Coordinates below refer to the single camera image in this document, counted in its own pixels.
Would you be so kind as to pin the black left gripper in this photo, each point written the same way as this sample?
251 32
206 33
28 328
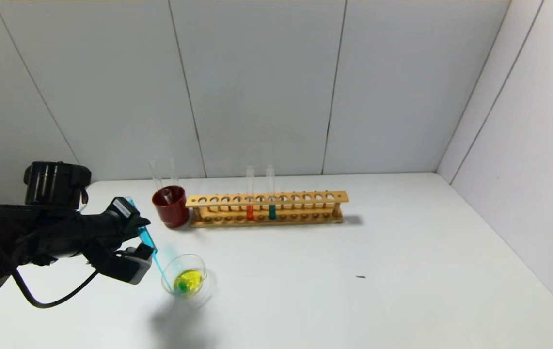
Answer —
124 211

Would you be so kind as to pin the test tube with blue pigment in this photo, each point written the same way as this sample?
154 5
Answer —
146 237

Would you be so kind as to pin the test tube with yellow pigment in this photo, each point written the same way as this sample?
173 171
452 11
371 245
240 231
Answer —
154 174

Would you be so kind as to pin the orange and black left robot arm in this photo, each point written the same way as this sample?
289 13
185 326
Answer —
39 237

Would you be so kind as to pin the short empty glass test tube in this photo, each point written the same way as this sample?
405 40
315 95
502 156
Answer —
167 196

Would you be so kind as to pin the long empty glass test tube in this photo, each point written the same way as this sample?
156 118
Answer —
173 172

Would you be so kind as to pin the test tube with orange pigment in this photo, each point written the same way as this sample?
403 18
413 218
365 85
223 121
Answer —
250 213

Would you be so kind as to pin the test tube with teal pigment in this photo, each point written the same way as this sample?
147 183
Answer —
272 212

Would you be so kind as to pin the wooden test tube rack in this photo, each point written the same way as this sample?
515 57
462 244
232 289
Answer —
288 205

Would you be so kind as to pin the dark red cup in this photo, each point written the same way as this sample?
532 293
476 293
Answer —
172 215

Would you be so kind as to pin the clear glass beaker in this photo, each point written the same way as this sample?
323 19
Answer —
189 291

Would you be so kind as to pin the white grey wrist camera box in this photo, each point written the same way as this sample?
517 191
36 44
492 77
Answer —
131 271

